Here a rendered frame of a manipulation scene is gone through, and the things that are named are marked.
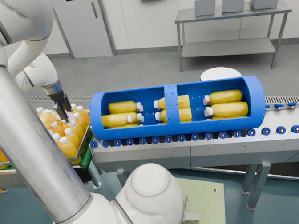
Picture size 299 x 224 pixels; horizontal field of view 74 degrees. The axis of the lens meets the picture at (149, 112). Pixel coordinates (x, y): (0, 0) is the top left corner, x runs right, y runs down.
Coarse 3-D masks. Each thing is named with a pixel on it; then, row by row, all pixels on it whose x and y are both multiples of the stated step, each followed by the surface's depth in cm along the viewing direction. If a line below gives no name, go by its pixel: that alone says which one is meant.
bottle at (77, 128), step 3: (72, 126) 118; (75, 126) 119; (78, 126) 121; (72, 129) 119; (75, 129) 119; (78, 129) 120; (81, 129) 123; (75, 132) 120; (78, 132) 121; (81, 132) 123; (78, 135) 122; (81, 135) 123; (81, 138) 124; (87, 141) 129; (84, 144) 127
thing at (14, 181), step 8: (80, 168) 115; (0, 176) 123; (8, 176) 123; (16, 176) 122; (80, 176) 119; (88, 176) 118; (0, 184) 129; (8, 184) 129; (16, 184) 128; (24, 184) 128; (96, 184) 202
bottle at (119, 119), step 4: (104, 116) 111; (108, 116) 110; (112, 116) 110; (116, 116) 109; (120, 116) 109; (124, 116) 109; (104, 120) 110; (108, 120) 109; (112, 120) 109; (116, 120) 109; (120, 120) 108; (124, 120) 109; (104, 124) 110; (108, 124) 110; (112, 124) 110; (116, 124) 110; (120, 124) 110; (124, 124) 111
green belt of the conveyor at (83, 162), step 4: (92, 136) 134; (88, 140) 132; (92, 140) 132; (88, 144) 129; (88, 148) 126; (84, 152) 124; (88, 152) 124; (84, 156) 122; (88, 156) 122; (84, 160) 119; (88, 160) 121; (76, 164) 117; (80, 164) 117; (84, 164) 117; (88, 164) 119; (8, 168) 124; (12, 168) 123; (88, 168) 120
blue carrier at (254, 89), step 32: (96, 96) 109; (128, 96) 124; (160, 96) 123; (192, 96) 122; (256, 96) 93; (96, 128) 105; (128, 128) 104; (160, 128) 103; (192, 128) 102; (224, 128) 102
